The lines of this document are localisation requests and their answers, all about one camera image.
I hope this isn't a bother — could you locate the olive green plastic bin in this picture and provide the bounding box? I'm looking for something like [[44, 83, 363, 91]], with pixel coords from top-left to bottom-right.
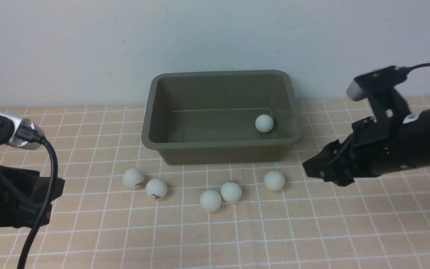
[[141, 70, 305, 165]]

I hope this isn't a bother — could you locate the white ball with logo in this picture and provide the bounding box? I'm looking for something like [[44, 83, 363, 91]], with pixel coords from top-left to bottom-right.
[[220, 180, 243, 203], [145, 178, 168, 200], [122, 168, 145, 189]]

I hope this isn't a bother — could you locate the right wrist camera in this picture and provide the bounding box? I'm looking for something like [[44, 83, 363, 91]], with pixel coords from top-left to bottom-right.
[[346, 66, 411, 123]]

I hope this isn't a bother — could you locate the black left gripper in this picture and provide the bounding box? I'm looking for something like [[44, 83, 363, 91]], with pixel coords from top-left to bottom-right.
[[0, 165, 50, 229]]

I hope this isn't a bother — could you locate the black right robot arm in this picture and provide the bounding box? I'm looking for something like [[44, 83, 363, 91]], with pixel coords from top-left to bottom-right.
[[303, 109, 430, 187]]

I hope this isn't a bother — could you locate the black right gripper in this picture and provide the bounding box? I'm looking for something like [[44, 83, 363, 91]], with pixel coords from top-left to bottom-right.
[[302, 116, 402, 187]]

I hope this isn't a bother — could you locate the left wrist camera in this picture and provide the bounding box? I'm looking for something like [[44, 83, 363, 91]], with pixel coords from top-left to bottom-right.
[[0, 111, 46, 150]]

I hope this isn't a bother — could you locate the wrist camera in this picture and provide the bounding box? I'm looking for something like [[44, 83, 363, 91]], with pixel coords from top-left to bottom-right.
[[346, 66, 411, 123], [0, 111, 46, 150]]

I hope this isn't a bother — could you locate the white table-tennis ball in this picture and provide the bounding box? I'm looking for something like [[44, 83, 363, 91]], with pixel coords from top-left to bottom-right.
[[199, 190, 222, 213], [264, 170, 286, 192], [255, 114, 274, 133]]

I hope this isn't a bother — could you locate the checkered beige tablecloth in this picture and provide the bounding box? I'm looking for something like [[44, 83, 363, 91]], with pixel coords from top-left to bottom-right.
[[7, 99, 430, 269]]

